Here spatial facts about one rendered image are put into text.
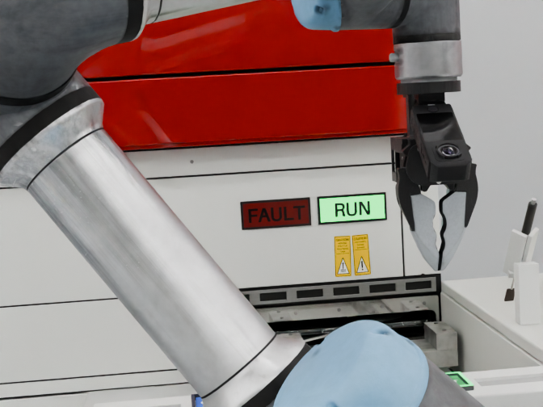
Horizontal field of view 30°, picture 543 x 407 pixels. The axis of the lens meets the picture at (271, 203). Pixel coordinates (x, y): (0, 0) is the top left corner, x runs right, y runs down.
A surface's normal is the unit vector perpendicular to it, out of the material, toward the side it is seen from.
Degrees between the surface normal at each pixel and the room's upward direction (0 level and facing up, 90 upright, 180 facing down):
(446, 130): 32
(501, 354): 90
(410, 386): 59
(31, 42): 120
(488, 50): 90
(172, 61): 90
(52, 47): 125
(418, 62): 90
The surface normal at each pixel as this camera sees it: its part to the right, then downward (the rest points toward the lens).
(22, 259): 0.10, 0.11
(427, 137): -0.02, -0.78
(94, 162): 0.38, -0.33
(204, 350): -0.15, 0.12
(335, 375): -0.70, -0.68
